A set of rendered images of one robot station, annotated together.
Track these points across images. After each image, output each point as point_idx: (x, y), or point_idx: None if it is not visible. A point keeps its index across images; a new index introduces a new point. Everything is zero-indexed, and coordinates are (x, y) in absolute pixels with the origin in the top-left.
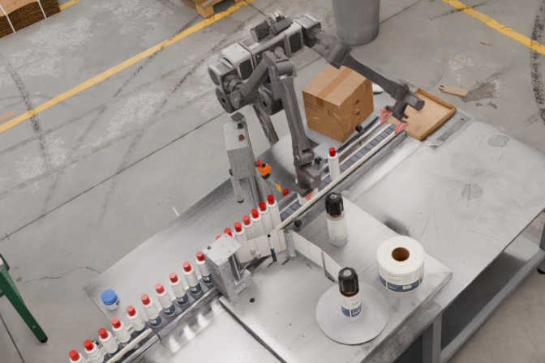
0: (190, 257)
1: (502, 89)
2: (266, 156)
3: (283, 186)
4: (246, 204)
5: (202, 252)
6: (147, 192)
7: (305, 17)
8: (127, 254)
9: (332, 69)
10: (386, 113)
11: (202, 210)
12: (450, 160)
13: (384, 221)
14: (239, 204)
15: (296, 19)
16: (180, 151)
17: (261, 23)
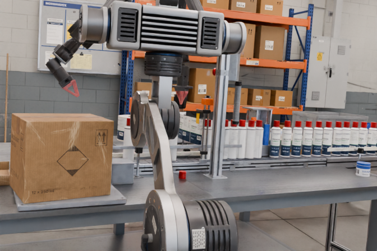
0: (292, 175)
1: None
2: (185, 196)
3: (181, 181)
4: (227, 181)
5: (274, 120)
6: None
7: (88, 7)
8: (361, 186)
9: (49, 119)
10: (68, 89)
11: (279, 188)
12: (9, 160)
13: (113, 157)
14: (235, 183)
15: (103, 7)
16: None
17: None
